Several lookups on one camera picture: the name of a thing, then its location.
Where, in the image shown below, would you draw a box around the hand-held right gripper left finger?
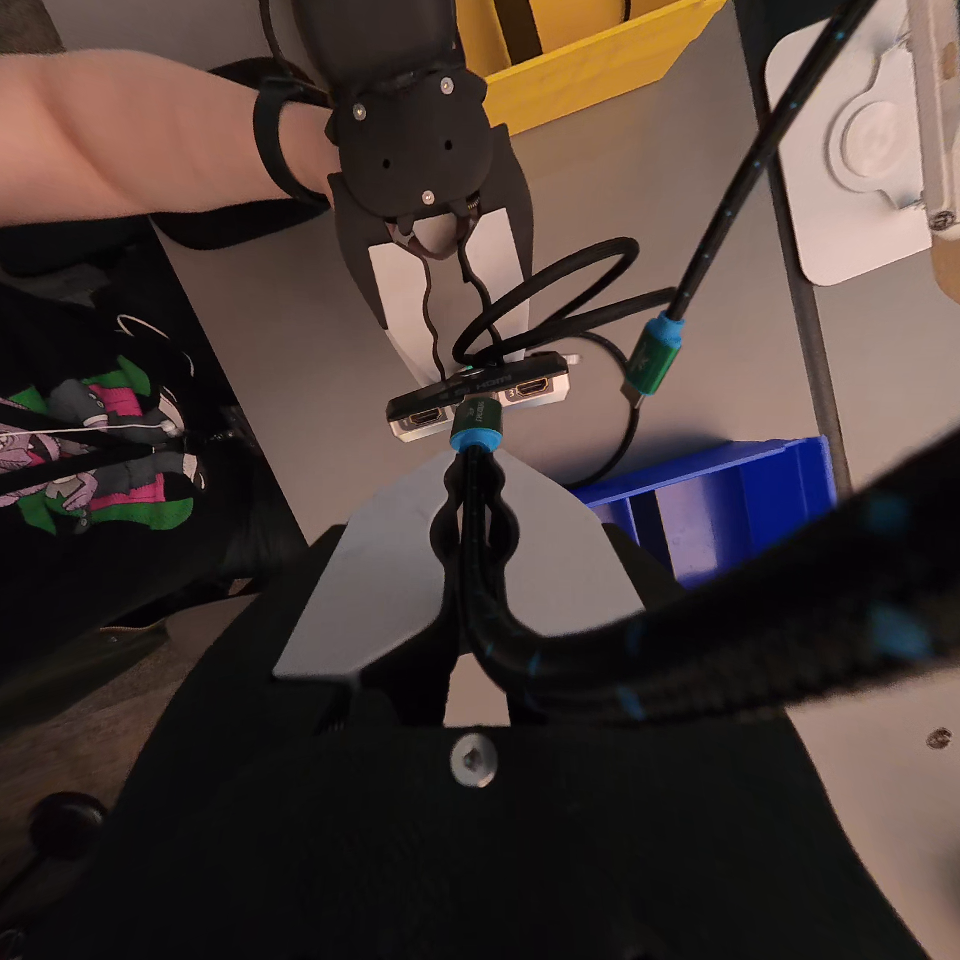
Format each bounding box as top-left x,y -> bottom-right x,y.
273,456 -> 460,726

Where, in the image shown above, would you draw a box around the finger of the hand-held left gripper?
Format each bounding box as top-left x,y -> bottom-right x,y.
367,240 -> 445,381
459,211 -> 531,357

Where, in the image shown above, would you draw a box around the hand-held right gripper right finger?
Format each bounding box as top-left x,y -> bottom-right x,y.
490,450 -> 648,640

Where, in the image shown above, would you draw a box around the black braided adapter cable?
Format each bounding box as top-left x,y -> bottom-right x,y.
452,237 -> 680,489

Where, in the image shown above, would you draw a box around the braided HDMI cable green plugs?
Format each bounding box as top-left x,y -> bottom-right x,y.
448,0 -> 960,725

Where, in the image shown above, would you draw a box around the black HDMI switch box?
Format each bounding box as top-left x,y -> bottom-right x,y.
386,351 -> 573,445

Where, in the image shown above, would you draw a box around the blue plastic bin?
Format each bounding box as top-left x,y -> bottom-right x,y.
566,435 -> 837,591

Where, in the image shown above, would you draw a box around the yellow plastic bin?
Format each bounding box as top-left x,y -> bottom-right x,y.
453,0 -> 729,138

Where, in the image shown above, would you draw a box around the person's left forearm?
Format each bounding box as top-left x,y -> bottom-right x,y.
0,48 -> 290,230

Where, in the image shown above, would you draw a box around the person's left hand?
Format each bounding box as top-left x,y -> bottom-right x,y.
279,105 -> 340,202

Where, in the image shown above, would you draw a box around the brown bin divider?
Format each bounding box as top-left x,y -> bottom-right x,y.
491,0 -> 545,69

